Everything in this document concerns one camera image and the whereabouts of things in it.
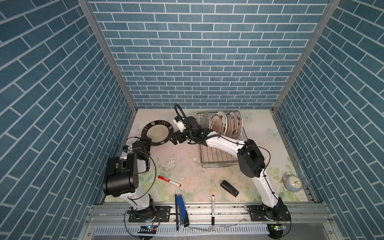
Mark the grey ribbed plate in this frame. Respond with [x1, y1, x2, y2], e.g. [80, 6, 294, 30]
[201, 112, 211, 129]

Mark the black rimmed cream plate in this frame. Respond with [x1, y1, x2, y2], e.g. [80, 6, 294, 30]
[142, 120, 174, 146]

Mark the watermelon pattern white plate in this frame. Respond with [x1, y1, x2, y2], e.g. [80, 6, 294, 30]
[217, 111, 228, 136]

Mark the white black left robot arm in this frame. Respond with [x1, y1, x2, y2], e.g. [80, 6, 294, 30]
[103, 137, 156, 217]

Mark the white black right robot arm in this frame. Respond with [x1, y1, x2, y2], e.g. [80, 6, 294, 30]
[169, 116, 291, 221]

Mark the orange sunburst white plate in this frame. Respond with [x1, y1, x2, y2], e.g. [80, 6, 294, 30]
[210, 115, 221, 134]

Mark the rearmost floral patterned plate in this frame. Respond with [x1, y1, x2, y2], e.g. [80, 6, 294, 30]
[235, 111, 243, 139]

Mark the red white marker pen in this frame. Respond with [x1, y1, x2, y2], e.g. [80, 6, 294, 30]
[158, 176, 181, 187]

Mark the black stapler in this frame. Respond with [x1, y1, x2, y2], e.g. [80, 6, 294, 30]
[220, 180, 239, 198]

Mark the black white marker pen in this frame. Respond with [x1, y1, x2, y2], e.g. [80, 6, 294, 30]
[211, 195, 215, 226]

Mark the blue black box cutter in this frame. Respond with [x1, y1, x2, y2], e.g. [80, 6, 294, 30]
[175, 195, 190, 231]

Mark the white alarm clock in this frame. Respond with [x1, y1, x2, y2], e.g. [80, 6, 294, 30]
[281, 173, 303, 193]

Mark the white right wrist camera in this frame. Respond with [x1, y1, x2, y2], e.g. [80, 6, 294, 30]
[173, 119, 187, 133]

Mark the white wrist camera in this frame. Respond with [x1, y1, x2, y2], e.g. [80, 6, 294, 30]
[173, 119, 187, 133]
[122, 145, 132, 154]

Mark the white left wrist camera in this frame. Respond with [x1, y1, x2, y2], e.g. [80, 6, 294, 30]
[122, 145, 132, 154]

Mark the chrome wire dish rack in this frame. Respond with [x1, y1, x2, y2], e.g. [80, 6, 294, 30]
[196, 112, 248, 169]

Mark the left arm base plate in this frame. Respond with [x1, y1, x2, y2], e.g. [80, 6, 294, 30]
[128, 206, 171, 223]

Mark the white slotted cable duct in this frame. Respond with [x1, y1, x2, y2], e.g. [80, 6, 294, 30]
[92, 224, 269, 237]

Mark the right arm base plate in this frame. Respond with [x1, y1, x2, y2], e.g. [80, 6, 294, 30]
[246, 205, 291, 222]

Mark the aluminium front rail frame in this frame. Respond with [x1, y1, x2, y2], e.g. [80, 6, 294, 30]
[79, 202, 342, 240]

